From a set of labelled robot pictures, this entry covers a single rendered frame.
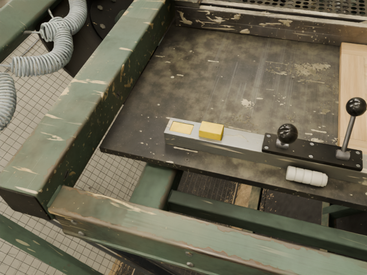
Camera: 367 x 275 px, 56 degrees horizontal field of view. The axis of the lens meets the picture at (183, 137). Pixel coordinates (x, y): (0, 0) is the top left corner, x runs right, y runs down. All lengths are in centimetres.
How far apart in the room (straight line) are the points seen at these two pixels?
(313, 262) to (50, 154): 52
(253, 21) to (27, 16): 76
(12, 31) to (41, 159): 66
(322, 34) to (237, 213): 61
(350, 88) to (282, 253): 51
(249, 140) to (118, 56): 40
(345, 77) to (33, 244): 99
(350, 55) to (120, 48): 64
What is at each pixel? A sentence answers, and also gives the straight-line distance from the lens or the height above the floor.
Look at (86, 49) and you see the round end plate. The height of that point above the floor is 191.
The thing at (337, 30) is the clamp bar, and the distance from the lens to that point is 113.
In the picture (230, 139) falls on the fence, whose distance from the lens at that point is 77.
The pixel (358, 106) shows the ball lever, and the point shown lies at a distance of 73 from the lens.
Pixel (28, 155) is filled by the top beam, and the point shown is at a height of 185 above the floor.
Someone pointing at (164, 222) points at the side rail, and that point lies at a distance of 65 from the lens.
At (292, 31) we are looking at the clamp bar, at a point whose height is 145.
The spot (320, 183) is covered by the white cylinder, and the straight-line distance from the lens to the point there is 76.
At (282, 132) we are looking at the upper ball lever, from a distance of 64.
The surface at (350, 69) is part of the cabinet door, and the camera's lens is 105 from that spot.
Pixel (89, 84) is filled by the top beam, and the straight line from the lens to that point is 85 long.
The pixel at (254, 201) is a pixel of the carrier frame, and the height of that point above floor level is 78.
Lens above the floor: 184
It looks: 18 degrees down
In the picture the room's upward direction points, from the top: 54 degrees counter-clockwise
